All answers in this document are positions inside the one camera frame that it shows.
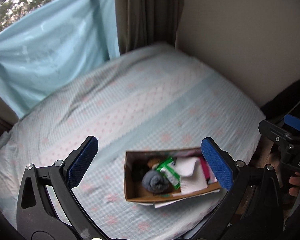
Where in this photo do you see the magenta pouch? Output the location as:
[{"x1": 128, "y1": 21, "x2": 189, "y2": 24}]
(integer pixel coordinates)
[{"x1": 200, "y1": 157, "x2": 217, "y2": 184}]

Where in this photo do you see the white tissue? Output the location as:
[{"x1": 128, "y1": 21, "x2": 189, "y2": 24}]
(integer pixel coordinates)
[{"x1": 174, "y1": 157, "x2": 208, "y2": 194}]

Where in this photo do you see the green snack packet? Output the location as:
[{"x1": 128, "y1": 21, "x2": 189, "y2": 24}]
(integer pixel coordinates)
[{"x1": 155, "y1": 157, "x2": 180, "y2": 189}]

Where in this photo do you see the brown curly plush toy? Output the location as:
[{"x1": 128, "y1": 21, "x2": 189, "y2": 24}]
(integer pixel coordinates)
[{"x1": 147, "y1": 157, "x2": 163, "y2": 169}]

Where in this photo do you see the person's right hand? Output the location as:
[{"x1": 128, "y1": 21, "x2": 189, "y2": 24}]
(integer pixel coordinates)
[{"x1": 289, "y1": 172, "x2": 300, "y2": 197}]

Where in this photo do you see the cardboard box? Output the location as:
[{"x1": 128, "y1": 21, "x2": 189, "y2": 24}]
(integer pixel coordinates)
[{"x1": 124, "y1": 148, "x2": 221, "y2": 208}]

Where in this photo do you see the checkered light blue bedspread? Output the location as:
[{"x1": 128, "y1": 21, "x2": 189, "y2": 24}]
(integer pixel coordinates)
[{"x1": 0, "y1": 44, "x2": 264, "y2": 239}]

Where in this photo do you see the light blue sheet curtain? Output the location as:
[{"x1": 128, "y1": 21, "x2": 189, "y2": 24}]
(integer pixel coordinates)
[{"x1": 0, "y1": 0, "x2": 120, "y2": 118}]

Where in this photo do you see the brown-grey drape curtain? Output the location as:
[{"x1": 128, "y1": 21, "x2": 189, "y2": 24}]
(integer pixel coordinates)
[{"x1": 115, "y1": 0, "x2": 184, "y2": 54}]

